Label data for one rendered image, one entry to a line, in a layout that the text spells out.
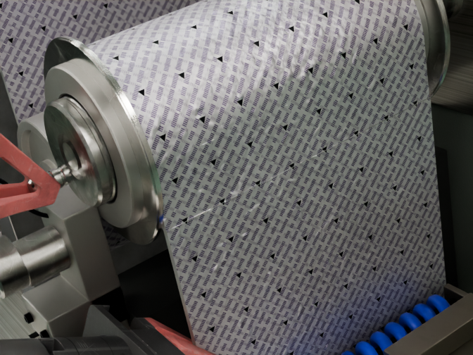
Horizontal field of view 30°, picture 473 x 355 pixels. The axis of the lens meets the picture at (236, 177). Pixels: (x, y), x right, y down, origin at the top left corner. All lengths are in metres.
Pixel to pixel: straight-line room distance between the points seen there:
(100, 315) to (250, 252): 0.11
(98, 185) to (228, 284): 0.12
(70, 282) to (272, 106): 0.21
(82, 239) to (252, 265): 0.12
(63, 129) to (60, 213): 0.07
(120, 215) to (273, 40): 0.15
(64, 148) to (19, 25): 0.18
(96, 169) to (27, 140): 0.20
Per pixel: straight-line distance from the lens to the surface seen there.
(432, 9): 0.66
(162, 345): 0.57
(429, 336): 0.69
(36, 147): 0.74
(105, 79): 0.53
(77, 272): 0.63
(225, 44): 0.58
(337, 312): 0.69
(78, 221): 0.62
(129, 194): 0.55
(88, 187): 0.58
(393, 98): 0.65
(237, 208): 0.59
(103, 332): 0.60
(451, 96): 0.80
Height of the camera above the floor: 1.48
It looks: 28 degrees down
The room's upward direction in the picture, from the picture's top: 12 degrees counter-clockwise
